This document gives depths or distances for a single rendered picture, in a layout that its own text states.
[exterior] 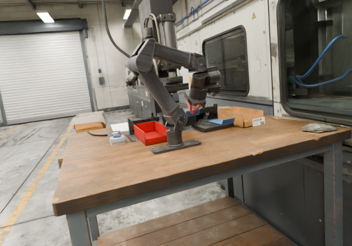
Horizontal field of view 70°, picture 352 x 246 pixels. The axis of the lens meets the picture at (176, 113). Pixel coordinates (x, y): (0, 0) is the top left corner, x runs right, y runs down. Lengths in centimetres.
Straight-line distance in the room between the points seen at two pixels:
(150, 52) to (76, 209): 55
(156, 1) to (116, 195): 108
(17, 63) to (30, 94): 117
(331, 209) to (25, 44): 1048
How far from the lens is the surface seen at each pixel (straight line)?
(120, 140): 121
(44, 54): 1072
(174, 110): 97
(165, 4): 153
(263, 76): 173
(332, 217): 136
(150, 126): 136
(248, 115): 143
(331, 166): 126
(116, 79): 1058
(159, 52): 96
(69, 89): 1056
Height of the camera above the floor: 120
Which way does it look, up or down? 9 degrees down
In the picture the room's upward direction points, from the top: 6 degrees counter-clockwise
